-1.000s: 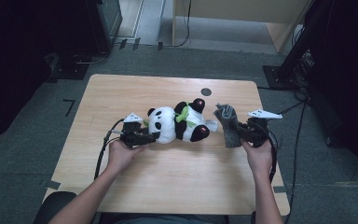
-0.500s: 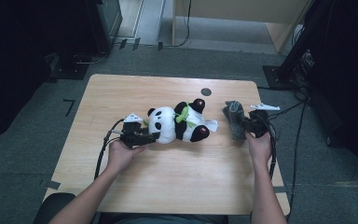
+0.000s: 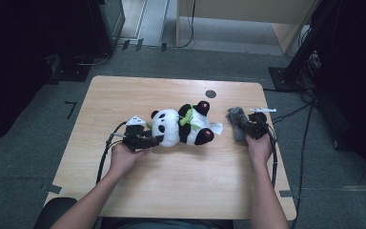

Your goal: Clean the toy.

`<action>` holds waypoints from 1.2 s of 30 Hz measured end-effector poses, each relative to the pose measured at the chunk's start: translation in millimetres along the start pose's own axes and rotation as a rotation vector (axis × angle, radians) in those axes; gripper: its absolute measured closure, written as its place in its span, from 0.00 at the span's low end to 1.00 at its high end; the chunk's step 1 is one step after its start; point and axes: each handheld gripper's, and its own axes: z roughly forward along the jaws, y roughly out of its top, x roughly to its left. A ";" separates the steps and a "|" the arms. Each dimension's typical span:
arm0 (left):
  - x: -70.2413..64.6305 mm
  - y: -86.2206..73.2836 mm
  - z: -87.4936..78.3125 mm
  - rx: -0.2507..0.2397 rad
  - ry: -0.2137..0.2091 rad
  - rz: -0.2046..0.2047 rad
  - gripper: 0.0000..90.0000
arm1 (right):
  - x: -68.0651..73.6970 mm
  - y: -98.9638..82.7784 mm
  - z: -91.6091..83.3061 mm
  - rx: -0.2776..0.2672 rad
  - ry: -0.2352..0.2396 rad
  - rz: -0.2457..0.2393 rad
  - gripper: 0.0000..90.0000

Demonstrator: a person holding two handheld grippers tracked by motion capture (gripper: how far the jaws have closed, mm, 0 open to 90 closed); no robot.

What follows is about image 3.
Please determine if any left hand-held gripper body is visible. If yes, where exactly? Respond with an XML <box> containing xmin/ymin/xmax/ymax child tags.
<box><xmin>121</xmin><ymin>114</ymin><xmax>151</xmax><ymax>153</ymax></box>

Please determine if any hand-held gripper black cable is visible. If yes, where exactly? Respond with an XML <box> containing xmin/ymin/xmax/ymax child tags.
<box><xmin>260</xmin><ymin>115</ymin><xmax>279</xmax><ymax>189</ymax></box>
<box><xmin>95</xmin><ymin>121</ymin><xmax>129</xmax><ymax>185</ymax></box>

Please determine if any short black floor cable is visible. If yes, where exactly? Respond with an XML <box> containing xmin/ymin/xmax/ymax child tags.
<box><xmin>271</xmin><ymin>102</ymin><xmax>313</xmax><ymax>125</ymax></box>

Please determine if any person's right hand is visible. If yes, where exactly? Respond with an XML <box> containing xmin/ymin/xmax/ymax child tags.
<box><xmin>246</xmin><ymin>133</ymin><xmax>274</xmax><ymax>167</ymax></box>

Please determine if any panda plush toy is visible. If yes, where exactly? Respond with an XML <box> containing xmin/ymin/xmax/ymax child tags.
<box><xmin>146</xmin><ymin>100</ymin><xmax>224</xmax><ymax>148</ymax></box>

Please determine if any black floor base plate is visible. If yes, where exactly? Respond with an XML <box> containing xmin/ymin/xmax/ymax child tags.
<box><xmin>51</xmin><ymin>54</ymin><xmax>92</xmax><ymax>82</ymax></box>

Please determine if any black metal stand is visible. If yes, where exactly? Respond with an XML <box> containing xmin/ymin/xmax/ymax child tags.
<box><xmin>268</xmin><ymin>0</ymin><xmax>335</xmax><ymax>94</ymax></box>

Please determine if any person's dark clothing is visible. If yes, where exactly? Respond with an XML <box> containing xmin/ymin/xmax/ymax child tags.
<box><xmin>100</xmin><ymin>218</ymin><xmax>234</xmax><ymax>229</ymax></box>

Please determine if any right hand-held gripper black cable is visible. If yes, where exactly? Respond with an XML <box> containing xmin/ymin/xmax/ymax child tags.
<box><xmin>260</xmin><ymin>115</ymin><xmax>279</xmax><ymax>189</ymax></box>

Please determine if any left hand-held gripper black cable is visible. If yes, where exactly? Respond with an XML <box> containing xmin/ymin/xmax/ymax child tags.
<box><xmin>95</xmin><ymin>121</ymin><xmax>129</xmax><ymax>185</ymax></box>

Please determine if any black tape corner mark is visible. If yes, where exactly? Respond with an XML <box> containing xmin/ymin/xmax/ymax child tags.
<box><xmin>64</xmin><ymin>100</ymin><xmax>77</xmax><ymax>120</ymax></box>

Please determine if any black hanging cable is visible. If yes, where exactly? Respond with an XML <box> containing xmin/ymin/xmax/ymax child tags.
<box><xmin>171</xmin><ymin>0</ymin><xmax>197</xmax><ymax>50</ymax></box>

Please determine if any person's left hand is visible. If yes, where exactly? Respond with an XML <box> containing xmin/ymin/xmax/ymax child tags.
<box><xmin>109</xmin><ymin>142</ymin><xmax>151</xmax><ymax>177</ymax></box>

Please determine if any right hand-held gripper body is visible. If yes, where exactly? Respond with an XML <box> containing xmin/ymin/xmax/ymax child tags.
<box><xmin>247</xmin><ymin>107</ymin><xmax>277</xmax><ymax>140</ymax></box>

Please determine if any grey fluffy cloth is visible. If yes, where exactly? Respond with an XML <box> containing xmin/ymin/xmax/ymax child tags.
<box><xmin>225</xmin><ymin>106</ymin><xmax>252</xmax><ymax>143</ymax></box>

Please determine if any long black floor cable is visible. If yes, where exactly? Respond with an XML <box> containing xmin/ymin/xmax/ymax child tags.
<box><xmin>289</xmin><ymin>103</ymin><xmax>315</xmax><ymax>229</ymax></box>

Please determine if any dark cabinet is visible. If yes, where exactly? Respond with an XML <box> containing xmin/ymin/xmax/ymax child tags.
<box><xmin>87</xmin><ymin>0</ymin><xmax>127</xmax><ymax>55</ymax></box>

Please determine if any light wooden furniture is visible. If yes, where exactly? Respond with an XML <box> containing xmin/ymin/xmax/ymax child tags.
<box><xmin>174</xmin><ymin>0</ymin><xmax>318</xmax><ymax>55</ymax></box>

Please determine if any black looped floor cable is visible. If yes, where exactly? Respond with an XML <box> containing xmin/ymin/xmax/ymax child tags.
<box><xmin>74</xmin><ymin>52</ymin><xmax>112</xmax><ymax>67</ymax></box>

